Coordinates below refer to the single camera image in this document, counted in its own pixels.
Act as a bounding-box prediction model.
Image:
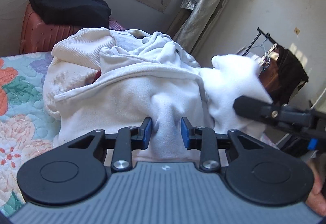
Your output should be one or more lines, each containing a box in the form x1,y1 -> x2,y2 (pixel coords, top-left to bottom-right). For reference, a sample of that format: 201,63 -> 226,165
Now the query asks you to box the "white sweatshirt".
52,29 -> 271,162

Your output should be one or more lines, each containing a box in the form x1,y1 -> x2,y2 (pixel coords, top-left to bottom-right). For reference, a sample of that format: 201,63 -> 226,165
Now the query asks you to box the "black clothes rack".
241,26 -> 310,102

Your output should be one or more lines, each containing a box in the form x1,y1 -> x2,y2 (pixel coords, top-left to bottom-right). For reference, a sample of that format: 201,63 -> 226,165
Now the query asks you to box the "person's right hand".
306,159 -> 326,216

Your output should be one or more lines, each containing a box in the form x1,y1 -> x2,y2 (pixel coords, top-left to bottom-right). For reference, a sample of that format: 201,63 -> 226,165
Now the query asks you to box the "brown hanging garment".
259,45 -> 309,105

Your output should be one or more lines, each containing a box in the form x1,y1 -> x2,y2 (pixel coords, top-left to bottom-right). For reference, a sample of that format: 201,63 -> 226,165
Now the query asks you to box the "cream knitted garment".
43,28 -> 116,120

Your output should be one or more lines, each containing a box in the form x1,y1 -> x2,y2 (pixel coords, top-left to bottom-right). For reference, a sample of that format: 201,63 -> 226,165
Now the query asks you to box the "floral quilted bedspread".
0,52 -> 60,217

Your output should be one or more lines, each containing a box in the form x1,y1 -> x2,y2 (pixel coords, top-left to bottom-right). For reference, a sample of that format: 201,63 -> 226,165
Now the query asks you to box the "pink hard suitcase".
19,2 -> 127,55

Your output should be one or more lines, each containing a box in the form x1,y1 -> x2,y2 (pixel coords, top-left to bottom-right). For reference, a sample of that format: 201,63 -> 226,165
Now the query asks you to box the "black folded garment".
28,0 -> 112,28

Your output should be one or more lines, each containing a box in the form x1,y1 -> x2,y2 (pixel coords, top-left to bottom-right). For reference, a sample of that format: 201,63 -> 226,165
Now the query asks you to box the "beige curtain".
168,0 -> 228,54

